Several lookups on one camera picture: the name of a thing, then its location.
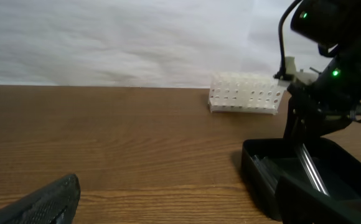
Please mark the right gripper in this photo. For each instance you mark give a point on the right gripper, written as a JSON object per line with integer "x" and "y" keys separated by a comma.
{"x": 326, "y": 118}

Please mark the white test tube rack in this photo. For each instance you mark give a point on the white test tube rack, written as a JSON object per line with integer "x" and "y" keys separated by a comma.
{"x": 242, "y": 95}

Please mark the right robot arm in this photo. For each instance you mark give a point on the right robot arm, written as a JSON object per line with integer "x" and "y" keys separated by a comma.
{"x": 348, "y": 28}

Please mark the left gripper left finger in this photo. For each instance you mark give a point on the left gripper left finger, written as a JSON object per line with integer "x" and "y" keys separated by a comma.
{"x": 43, "y": 205}

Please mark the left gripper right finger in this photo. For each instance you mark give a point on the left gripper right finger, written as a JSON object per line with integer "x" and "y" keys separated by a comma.
{"x": 311, "y": 208}

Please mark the black tray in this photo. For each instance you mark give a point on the black tray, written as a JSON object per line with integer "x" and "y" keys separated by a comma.
{"x": 348, "y": 174}

